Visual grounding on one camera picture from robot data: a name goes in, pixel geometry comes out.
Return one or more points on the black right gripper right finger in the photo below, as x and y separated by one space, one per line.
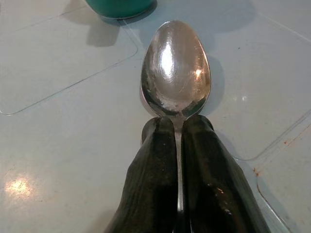
211 174

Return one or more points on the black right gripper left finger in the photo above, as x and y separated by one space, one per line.
150 174

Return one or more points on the silver metal spoon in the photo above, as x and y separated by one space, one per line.
176 72

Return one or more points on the teal green cup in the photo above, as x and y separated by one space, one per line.
121 7

